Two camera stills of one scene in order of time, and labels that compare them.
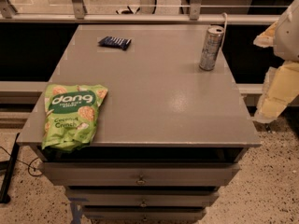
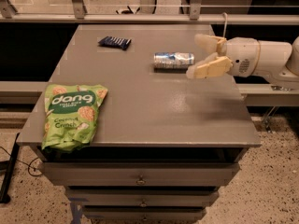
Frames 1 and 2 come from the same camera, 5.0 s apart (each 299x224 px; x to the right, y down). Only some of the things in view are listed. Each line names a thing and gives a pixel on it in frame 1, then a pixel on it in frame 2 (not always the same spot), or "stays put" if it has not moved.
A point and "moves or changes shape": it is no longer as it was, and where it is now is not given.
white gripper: (289, 35) → (241, 56)
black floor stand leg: (5, 197) stays put
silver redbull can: (211, 48) moves or changes shape
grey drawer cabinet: (170, 133) stays put
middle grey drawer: (142, 198) stays put
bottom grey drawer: (144, 214) stays put
